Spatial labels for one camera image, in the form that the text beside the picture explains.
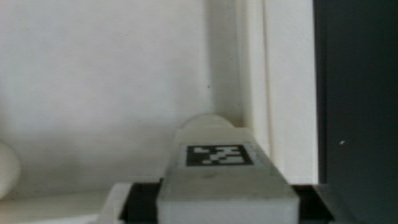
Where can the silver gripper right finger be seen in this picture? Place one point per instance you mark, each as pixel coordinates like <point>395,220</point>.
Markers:
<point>317,211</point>

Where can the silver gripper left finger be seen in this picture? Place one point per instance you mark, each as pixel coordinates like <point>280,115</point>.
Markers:
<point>130,204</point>

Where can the white leg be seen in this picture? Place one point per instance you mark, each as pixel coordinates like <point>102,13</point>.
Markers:
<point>223,187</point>

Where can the white square tabletop part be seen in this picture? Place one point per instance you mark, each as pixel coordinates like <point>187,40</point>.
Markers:
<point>118,66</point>

